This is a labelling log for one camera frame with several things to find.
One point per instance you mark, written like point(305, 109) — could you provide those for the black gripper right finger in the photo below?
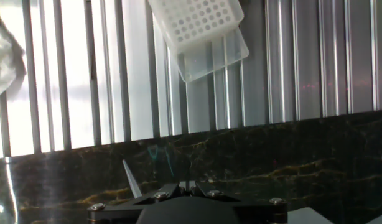
point(259, 213)

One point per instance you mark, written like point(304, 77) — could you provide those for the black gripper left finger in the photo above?
point(116, 213)

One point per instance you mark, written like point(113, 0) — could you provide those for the large translucent pipette tip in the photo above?
point(132, 182)

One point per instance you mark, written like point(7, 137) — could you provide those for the white tip rack clear lid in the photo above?
point(197, 28)

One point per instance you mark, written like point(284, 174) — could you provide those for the white crumpled tissue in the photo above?
point(4, 62)

